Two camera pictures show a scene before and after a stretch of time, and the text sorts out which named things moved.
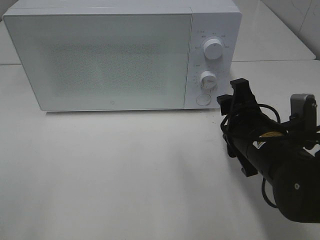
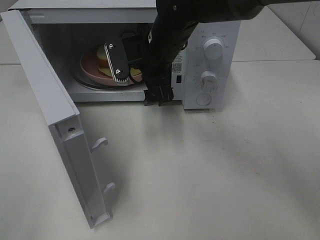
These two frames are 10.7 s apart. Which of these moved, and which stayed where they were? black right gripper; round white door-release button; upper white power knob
Moved: black right gripper
Stayed: round white door-release button; upper white power knob
